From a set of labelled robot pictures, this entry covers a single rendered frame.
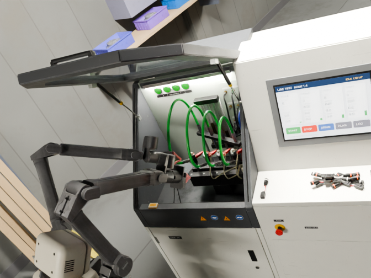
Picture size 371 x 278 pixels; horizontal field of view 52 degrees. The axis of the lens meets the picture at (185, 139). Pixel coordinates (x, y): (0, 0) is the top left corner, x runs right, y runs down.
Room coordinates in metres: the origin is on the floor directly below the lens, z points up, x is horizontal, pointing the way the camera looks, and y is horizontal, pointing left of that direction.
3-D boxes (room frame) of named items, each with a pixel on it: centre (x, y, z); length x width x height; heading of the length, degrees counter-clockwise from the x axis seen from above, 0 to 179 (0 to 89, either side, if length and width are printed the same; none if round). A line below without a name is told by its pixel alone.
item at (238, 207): (1.51, 0.13, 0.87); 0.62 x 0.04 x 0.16; 58
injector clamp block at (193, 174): (1.65, -0.10, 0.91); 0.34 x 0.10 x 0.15; 58
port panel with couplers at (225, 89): (1.81, -0.34, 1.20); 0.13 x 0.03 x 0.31; 58
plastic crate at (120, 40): (3.63, 0.25, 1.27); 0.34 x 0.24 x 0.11; 128
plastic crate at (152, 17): (3.98, -0.20, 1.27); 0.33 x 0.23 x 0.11; 128
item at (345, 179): (1.20, -0.55, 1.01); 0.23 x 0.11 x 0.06; 58
